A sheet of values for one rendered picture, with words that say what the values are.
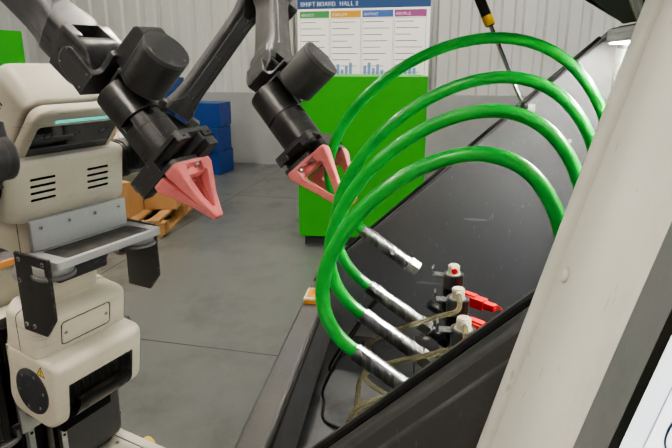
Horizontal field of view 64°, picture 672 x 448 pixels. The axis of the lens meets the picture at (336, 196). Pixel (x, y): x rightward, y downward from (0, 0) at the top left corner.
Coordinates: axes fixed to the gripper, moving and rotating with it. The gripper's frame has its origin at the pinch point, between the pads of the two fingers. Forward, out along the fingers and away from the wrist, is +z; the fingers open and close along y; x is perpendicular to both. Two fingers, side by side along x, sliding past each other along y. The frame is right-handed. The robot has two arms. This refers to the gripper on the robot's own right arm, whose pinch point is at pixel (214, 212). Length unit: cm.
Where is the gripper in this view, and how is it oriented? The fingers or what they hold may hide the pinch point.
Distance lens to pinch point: 66.4
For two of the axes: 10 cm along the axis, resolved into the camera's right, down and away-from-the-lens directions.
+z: 6.4, 7.7, -0.9
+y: 6.7, -6.1, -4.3
